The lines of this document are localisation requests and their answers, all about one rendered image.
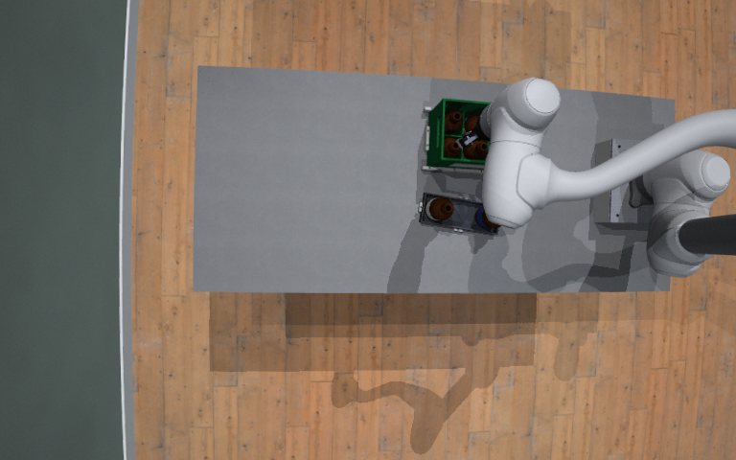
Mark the brown glass bottle with white label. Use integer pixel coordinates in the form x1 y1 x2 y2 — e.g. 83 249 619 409
444 137 461 158

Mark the green bottle crate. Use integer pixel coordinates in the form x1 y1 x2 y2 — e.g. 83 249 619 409
426 99 491 170

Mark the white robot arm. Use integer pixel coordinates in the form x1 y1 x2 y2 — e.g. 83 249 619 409
480 78 736 278

